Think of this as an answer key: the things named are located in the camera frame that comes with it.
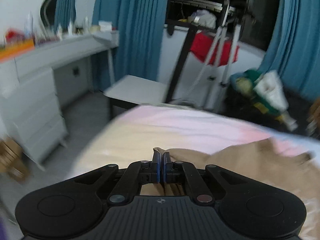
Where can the black clothes rack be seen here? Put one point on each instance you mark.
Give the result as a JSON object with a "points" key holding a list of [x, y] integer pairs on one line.
{"points": [[183, 55]]}

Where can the small white box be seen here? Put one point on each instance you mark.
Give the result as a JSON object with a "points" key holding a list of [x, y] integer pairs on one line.
{"points": [[105, 26]]}

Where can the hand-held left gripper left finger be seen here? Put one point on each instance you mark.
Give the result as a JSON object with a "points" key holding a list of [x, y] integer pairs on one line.
{"points": [[157, 167]]}

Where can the pastel pink bed sheet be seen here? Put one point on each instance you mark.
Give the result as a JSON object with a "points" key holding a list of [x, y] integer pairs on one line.
{"points": [[162, 130]]}

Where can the blue curtain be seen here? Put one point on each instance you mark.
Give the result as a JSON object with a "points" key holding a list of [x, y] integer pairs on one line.
{"points": [[140, 30], [295, 42]]}

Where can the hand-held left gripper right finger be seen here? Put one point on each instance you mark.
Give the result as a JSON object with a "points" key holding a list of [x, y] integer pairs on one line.
{"points": [[165, 167]]}

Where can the red hanging cloth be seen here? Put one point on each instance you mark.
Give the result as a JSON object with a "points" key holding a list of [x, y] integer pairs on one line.
{"points": [[202, 45]]}

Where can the wavy wall mirror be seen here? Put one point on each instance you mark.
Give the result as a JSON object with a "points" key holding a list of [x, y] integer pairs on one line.
{"points": [[62, 2]]}

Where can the white side table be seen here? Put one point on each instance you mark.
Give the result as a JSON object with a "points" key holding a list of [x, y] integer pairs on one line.
{"points": [[137, 90]]}

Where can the grey vanity desk with drawers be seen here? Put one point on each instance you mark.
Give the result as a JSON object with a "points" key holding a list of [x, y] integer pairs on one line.
{"points": [[37, 92]]}

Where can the orange box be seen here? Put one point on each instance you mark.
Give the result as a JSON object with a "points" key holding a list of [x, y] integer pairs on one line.
{"points": [[15, 50]]}

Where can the white bag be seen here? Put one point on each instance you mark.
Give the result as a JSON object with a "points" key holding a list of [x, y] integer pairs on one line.
{"points": [[203, 17]]}

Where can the green and white stuffed toy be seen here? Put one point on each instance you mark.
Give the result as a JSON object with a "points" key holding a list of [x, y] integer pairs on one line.
{"points": [[270, 90]]}

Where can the beige garment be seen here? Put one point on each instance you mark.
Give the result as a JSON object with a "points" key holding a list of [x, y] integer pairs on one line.
{"points": [[237, 165]]}

